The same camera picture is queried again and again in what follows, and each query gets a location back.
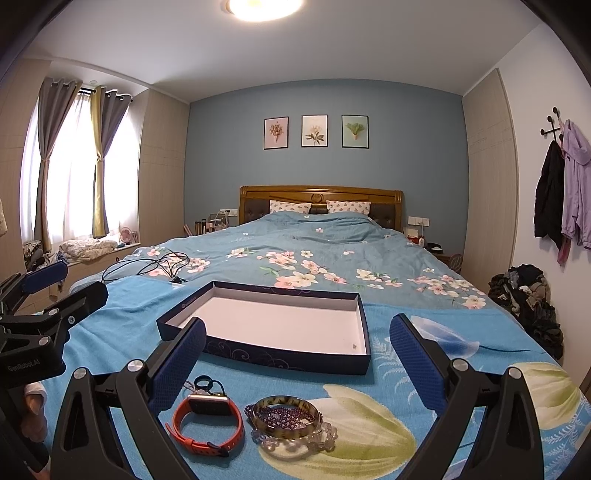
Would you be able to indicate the white wall socket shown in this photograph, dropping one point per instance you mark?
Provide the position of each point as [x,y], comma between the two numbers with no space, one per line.
[418,221]

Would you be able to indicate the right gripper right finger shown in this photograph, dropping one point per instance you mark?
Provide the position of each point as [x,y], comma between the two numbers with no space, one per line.
[508,444]

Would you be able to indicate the wooden headboard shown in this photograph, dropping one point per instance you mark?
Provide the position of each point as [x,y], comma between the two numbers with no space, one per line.
[386,206]

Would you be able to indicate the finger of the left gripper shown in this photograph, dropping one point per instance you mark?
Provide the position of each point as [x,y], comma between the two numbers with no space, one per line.
[74,302]
[19,286]

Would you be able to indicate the person's left hand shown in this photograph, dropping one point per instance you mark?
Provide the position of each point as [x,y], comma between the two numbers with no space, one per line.
[34,423]

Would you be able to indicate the right patterned pillow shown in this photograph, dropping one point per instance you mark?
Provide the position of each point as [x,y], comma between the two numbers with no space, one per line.
[361,207]

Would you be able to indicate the orange smart watch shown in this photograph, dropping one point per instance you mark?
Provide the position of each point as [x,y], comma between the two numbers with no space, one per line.
[207,425]

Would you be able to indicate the tortoiseshell bangle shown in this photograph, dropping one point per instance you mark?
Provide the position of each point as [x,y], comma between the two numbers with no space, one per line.
[285,417]

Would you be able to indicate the folded blanket on sill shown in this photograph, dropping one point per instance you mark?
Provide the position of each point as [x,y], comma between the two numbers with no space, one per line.
[85,250]

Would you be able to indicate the purple hanging jacket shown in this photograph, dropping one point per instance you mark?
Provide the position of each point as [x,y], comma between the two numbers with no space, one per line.
[576,205]

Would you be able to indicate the patterned pillow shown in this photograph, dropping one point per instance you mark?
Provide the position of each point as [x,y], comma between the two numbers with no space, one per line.
[283,206]
[361,207]

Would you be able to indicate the left patterned pillow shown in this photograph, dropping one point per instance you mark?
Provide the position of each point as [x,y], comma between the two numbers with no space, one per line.
[283,206]

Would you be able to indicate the pink desk fan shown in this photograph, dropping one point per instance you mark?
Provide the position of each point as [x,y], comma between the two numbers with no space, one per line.
[128,236]

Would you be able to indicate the blue floral bedspread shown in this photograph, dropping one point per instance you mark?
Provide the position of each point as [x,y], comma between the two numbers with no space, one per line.
[379,417]

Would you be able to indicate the green leaf picture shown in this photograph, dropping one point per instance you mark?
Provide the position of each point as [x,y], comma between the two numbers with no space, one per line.
[355,131]

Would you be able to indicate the black hanging jacket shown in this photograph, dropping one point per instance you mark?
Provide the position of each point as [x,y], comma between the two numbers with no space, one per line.
[549,197]

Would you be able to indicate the navy box lid tray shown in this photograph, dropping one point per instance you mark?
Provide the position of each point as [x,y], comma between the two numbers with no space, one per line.
[301,330]

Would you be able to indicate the right grey yellow curtain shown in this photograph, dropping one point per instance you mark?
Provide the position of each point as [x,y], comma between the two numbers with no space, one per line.
[107,109]

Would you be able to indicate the pink flower picture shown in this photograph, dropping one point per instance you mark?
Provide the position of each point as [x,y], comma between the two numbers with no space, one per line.
[276,132]

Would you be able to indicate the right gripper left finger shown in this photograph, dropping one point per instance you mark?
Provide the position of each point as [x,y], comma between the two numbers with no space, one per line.
[86,444]

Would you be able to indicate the left grey curtain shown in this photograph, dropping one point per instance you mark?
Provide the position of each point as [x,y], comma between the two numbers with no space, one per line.
[54,102]

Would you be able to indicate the white flower picture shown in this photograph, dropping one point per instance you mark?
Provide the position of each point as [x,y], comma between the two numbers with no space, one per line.
[315,131]

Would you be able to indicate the black wall coat hook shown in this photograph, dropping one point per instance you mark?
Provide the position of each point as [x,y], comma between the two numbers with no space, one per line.
[556,126]

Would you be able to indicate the pink pendant charm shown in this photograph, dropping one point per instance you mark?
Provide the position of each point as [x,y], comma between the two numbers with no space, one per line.
[189,387]

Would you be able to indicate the ceiling lamp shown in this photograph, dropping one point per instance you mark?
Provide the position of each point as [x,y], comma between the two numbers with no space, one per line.
[259,11]

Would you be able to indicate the dark clothes pile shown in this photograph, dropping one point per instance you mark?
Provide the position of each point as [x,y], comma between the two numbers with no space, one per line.
[525,293]

